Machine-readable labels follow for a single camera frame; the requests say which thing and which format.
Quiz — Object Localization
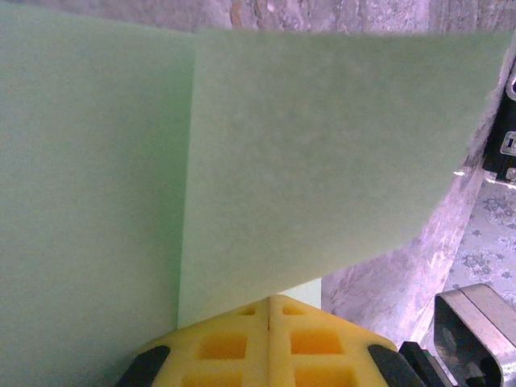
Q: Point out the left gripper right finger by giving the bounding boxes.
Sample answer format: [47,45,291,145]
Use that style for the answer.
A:
[268,293,420,387]

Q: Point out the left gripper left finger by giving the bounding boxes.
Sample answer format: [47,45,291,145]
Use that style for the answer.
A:
[120,296,271,387]

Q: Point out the black case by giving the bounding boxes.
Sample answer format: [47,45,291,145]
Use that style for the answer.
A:
[481,52,516,185]

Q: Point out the light green paper sheet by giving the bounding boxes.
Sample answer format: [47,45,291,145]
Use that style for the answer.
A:
[0,6,514,387]

